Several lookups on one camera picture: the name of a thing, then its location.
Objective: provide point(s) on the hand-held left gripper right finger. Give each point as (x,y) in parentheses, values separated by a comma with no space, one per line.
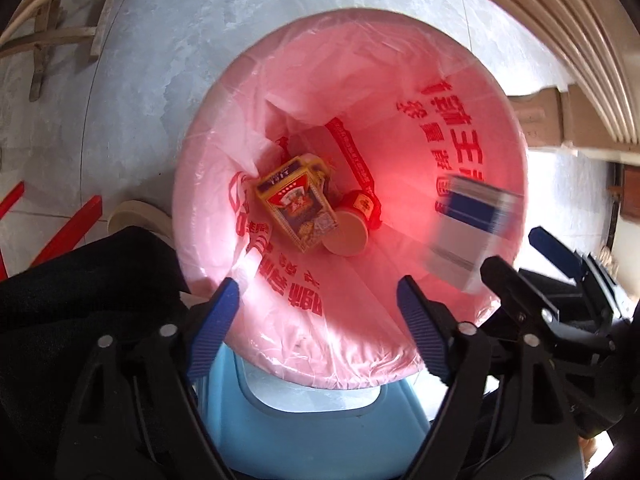
(422,325)

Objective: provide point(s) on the red and gold card box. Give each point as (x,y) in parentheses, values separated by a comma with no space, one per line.
(295,200)

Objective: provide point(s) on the white and blue cigarette pack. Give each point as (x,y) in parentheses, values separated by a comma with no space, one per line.
(470,230)

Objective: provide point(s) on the pink lined trash bin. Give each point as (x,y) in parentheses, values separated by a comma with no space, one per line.
(400,160)

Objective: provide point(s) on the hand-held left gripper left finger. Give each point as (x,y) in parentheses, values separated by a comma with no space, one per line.
(215,320)

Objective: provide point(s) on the cream coffee table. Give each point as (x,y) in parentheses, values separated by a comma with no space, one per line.
(575,35)

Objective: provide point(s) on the red plastic stool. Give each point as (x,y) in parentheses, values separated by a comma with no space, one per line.
(65,232)

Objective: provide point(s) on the light blue plastic stool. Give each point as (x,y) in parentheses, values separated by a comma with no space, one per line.
(310,440)

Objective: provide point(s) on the person's left white shoe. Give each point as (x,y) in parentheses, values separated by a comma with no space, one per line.
(135,215)

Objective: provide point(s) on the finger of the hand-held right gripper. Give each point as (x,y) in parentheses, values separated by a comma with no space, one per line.
(505,282)
(555,255)

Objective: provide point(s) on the red paper cup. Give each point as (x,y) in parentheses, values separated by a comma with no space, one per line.
(350,225)

